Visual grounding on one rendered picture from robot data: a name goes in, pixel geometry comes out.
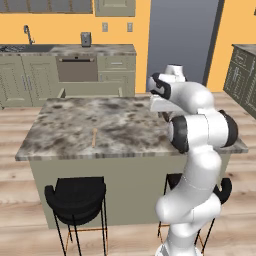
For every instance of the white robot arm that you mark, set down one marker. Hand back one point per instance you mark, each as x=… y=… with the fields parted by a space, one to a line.
x=200 y=133

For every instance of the black bar stool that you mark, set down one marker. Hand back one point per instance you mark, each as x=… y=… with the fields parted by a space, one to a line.
x=76 y=198
x=225 y=190

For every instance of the dark glazed wall cupboards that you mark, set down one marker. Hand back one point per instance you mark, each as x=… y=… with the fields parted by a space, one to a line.
x=46 y=6

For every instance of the olive kitchen island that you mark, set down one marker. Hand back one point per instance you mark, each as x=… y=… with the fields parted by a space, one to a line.
x=126 y=190

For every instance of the olive base cupboard run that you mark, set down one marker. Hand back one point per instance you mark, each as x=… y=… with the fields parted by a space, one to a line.
x=23 y=80

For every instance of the grey tap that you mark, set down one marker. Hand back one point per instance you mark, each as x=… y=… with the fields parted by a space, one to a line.
x=28 y=33

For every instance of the dark sink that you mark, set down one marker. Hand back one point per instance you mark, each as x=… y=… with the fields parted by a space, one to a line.
x=26 y=48

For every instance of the olive wall cupboard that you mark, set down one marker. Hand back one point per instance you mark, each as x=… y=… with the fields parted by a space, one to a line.
x=115 y=7

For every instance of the dark olive side cupboards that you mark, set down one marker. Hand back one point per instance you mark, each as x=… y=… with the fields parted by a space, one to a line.
x=241 y=80

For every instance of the open olive drawer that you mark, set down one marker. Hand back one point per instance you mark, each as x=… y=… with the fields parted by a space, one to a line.
x=90 y=90

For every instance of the wooden utensil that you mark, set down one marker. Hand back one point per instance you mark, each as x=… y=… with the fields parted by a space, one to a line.
x=94 y=138

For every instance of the grey toaster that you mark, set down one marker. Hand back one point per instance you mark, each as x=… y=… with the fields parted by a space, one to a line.
x=86 y=39

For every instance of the grey wall socket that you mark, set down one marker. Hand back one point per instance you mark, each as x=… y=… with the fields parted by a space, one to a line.
x=130 y=27
x=105 y=27

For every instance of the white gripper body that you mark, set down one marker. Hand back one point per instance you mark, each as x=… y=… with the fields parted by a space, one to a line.
x=163 y=104

